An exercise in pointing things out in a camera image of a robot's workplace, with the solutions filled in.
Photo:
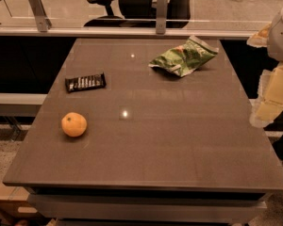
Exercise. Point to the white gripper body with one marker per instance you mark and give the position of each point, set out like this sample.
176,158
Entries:
281,37

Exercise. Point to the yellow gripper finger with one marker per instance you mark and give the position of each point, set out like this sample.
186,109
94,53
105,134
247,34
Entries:
260,38
269,103

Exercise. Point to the green jalapeno chip bag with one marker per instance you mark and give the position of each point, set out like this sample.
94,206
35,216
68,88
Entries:
186,58

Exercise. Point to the black office chair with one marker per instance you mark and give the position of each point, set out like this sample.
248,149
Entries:
141,13

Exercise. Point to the black candy bar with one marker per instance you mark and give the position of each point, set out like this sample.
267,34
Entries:
89,82

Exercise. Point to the orange fruit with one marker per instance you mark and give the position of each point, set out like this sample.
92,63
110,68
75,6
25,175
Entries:
73,124

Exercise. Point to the cardboard box under table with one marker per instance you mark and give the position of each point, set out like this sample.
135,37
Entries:
15,209

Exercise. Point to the middle metal glass bracket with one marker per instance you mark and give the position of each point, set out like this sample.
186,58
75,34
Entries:
161,16

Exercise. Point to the metal glass bracket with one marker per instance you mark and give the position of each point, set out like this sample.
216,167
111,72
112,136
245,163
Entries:
161,16
42,21

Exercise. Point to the left metal glass bracket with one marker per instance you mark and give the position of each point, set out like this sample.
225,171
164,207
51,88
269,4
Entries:
42,21

